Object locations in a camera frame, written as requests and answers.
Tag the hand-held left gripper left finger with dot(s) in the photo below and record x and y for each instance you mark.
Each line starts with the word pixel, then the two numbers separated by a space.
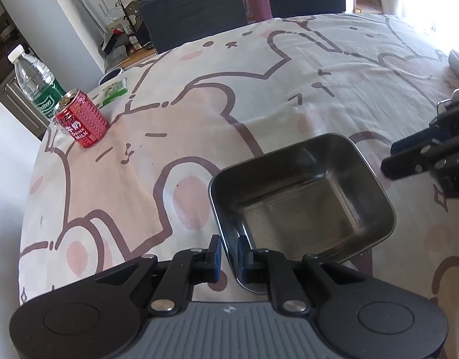
pixel 215 260

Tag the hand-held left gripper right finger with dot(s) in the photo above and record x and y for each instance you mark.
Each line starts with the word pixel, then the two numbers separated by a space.
pixel 245 261

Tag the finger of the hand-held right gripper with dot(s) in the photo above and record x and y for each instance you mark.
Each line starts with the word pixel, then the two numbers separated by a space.
pixel 412 162
pixel 411 142

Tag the square steel tray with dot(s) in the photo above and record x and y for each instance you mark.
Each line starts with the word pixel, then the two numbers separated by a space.
pixel 308 202

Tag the bear-print tablecloth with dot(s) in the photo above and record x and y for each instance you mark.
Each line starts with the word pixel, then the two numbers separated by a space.
pixel 251 82

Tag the red drink can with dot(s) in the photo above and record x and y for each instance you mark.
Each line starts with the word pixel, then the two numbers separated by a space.
pixel 83 121

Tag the green snack packet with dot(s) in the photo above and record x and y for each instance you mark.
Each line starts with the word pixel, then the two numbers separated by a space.
pixel 113 90

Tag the white cup with dark rim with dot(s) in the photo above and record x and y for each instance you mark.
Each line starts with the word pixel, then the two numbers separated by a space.
pixel 110 76

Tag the wooden side table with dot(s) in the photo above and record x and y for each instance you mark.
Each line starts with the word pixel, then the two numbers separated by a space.
pixel 132 58

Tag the grey kitchen cabinet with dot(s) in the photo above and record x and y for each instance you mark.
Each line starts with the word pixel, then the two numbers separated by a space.
pixel 16 108

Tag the clear water bottle green label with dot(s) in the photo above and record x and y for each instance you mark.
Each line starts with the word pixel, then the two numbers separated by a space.
pixel 33 78

